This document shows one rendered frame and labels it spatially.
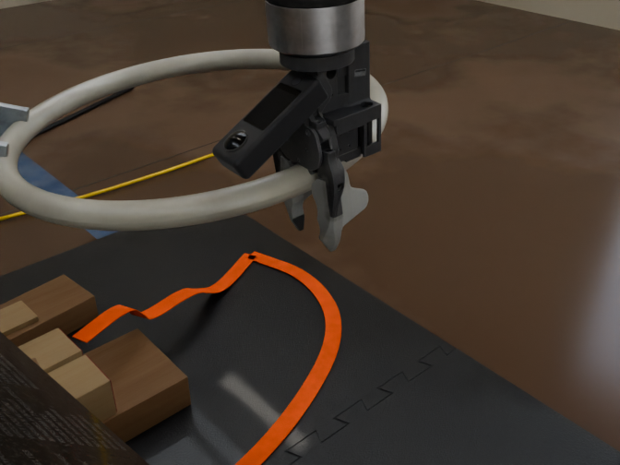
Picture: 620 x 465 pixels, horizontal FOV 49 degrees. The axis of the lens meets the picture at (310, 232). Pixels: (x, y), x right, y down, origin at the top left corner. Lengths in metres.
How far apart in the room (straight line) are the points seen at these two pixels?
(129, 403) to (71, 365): 0.16
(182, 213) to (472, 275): 1.63
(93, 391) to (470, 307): 1.10
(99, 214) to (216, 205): 0.11
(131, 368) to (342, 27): 1.24
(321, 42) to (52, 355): 1.19
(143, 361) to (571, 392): 1.07
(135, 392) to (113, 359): 0.14
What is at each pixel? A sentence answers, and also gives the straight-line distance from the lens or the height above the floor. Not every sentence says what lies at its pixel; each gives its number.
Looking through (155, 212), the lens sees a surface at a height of 0.92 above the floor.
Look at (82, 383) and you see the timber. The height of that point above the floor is 0.21.
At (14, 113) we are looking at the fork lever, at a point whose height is 0.92.
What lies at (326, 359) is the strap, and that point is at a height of 0.02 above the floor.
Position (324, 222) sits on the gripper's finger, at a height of 0.89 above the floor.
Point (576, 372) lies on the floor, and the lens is 1.94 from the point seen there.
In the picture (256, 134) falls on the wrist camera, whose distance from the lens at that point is 0.62.
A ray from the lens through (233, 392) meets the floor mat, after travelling 1.75.
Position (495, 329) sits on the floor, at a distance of 2.01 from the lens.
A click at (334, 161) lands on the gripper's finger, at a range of 0.65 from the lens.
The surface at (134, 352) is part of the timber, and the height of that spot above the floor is 0.11.
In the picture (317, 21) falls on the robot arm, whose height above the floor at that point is 1.09.
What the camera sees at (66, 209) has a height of 0.91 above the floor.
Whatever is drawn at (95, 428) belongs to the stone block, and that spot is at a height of 0.62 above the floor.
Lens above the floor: 1.24
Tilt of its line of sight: 32 degrees down
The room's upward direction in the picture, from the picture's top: straight up
